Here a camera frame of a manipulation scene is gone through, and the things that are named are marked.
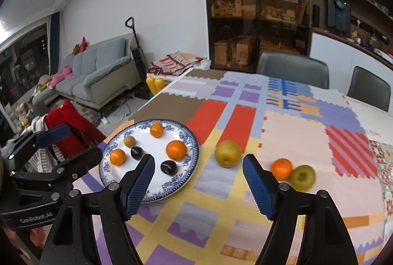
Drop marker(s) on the colourful patchwork tablecloth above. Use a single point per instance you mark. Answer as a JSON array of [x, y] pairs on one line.
[[294, 129]]

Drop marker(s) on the dark plum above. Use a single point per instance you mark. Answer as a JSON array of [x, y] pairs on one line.
[[137, 153], [169, 167]]

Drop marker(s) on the black upright vacuum cleaner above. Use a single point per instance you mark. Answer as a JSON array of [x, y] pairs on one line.
[[138, 59]]

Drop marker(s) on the green apple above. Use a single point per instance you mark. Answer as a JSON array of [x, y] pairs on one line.
[[303, 178], [227, 153]]

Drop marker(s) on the striped grey white cloth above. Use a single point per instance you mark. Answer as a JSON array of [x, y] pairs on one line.
[[40, 154]]

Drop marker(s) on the dark glass display cabinet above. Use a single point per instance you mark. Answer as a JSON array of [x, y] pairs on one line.
[[254, 0]]

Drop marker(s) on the grey sofa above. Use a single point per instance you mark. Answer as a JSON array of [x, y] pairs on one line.
[[101, 74]]

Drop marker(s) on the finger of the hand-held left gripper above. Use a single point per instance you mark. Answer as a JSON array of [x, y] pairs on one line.
[[84, 162], [52, 134]]

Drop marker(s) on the folded patterned cloth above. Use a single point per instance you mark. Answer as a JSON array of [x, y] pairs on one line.
[[178, 63]]

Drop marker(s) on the brown kiwi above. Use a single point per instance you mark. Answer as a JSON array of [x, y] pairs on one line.
[[130, 141]]

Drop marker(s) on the blue rimmed white plate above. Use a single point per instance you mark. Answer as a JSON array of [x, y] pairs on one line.
[[147, 142]]

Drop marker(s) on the black wall water dispenser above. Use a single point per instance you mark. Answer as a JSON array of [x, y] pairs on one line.
[[337, 11]]

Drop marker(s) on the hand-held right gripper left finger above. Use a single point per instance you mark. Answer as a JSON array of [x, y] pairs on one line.
[[139, 188]]

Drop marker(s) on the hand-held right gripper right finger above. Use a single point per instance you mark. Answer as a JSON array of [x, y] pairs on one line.
[[259, 188]]

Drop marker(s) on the red jacket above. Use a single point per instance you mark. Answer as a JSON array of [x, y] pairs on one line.
[[70, 120]]

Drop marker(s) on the yellow plastic item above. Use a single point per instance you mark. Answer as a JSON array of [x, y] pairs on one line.
[[155, 85]]

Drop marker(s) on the white tile print tablecloth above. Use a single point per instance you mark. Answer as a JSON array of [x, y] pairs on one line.
[[377, 120]]

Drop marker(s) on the orange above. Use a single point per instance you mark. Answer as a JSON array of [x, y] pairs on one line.
[[176, 149], [156, 129], [282, 168], [118, 156]]

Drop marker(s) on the red plush toy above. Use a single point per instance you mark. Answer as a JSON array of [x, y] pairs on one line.
[[81, 45]]

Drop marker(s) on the grey dining chair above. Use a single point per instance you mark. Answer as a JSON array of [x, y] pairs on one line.
[[368, 88], [291, 70]]

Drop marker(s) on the cardboard box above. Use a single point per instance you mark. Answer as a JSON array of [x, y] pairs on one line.
[[245, 52], [221, 52]]

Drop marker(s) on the black thermos bottle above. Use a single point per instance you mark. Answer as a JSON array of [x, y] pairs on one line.
[[315, 16]]

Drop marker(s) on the pink plush toy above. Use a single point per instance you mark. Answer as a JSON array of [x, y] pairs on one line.
[[60, 77]]

